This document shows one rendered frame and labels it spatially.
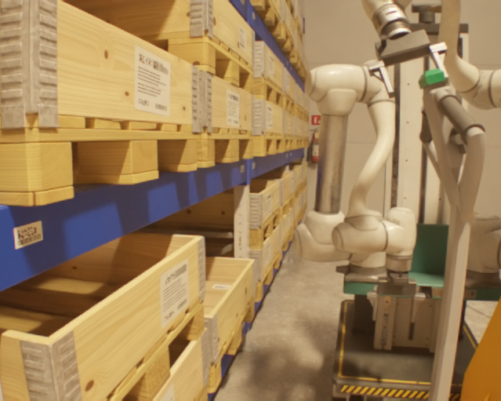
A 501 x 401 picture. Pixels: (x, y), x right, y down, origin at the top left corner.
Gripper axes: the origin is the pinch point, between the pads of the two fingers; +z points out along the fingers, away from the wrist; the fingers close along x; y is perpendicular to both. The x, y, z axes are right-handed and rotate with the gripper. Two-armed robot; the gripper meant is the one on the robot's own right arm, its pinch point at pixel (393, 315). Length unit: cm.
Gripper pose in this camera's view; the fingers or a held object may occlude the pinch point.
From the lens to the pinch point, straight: 155.4
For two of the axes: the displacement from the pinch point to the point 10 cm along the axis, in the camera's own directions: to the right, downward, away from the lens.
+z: 0.0, 9.9, 1.4
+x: -9.7, -0.3, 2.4
